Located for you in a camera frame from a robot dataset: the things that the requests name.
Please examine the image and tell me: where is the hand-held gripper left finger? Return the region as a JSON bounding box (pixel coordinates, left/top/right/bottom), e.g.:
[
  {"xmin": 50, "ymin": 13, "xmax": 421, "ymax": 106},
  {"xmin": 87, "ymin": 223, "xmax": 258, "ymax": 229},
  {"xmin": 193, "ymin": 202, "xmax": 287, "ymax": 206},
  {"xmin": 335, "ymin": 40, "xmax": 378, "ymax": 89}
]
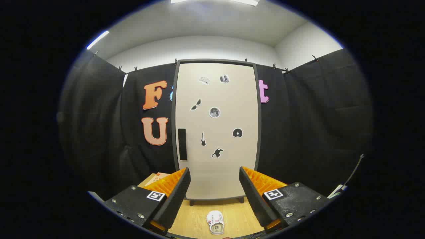
[{"xmin": 104, "ymin": 167, "xmax": 192, "ymax": 236}]

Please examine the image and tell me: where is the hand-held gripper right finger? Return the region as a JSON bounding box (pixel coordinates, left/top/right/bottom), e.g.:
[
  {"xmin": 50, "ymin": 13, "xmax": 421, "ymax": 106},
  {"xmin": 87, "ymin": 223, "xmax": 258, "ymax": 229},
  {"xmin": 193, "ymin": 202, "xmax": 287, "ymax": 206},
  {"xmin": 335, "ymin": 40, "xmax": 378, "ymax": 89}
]
[{"xmin": 239, "ymin": 166, "xmax": 332, "ymax": 233}]

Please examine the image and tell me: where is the white shoe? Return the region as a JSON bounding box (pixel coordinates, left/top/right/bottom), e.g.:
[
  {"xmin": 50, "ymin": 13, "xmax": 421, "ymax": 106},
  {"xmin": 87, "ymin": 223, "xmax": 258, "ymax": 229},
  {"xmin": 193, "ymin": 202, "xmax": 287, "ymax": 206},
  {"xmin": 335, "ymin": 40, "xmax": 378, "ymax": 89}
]
[{"xmin": 206, "ymin": 210, "xmax": 225, "ymax": 235}]

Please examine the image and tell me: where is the black door handle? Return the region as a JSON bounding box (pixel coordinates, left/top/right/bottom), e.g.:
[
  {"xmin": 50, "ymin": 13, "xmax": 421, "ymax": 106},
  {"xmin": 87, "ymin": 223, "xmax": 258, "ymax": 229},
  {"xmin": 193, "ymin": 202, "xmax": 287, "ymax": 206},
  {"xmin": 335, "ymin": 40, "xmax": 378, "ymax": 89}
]
[{"xmin": 178, "ymin": 128, "xmax": 188, "ymax": 161}]

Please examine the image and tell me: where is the grey shoe cabinet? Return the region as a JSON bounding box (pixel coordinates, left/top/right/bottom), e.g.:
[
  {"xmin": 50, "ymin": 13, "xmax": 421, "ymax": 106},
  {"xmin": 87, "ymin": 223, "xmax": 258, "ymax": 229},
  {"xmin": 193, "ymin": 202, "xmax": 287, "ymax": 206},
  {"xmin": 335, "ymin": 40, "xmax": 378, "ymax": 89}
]
[{"xmin": 171, "ymin": 59, "xmax": 262, "ymax": 206}]

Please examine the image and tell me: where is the beige orange book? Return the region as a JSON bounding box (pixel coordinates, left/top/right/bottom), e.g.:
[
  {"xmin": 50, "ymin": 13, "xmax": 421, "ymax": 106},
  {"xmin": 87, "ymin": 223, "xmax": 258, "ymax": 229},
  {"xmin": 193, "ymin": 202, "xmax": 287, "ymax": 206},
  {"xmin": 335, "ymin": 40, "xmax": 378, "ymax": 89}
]
[{"xmin": 144, "ymin": 172, "xmax": 171, "ymax": 187}]

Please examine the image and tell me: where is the black backdrop cloth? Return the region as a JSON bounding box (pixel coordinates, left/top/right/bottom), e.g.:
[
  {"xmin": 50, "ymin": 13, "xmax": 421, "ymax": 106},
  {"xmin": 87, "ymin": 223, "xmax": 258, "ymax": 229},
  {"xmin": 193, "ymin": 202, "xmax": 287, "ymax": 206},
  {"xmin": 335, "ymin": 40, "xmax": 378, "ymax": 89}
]
[{"xmin": 58, "ymin": 48, "xmax": 374, "ymax": 199}]

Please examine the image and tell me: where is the long ceiling light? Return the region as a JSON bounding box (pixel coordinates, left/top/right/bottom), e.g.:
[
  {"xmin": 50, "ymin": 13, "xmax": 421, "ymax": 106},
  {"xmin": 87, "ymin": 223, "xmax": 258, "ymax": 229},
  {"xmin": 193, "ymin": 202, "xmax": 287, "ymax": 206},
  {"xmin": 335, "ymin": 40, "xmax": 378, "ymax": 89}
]
[
  {"xmin": 87, "ymin": 31, "xmax": 109, "ymax": 50},
  {"xmin": 170, "ymin": 0, "xmax": 259, "ymax": 6}
]

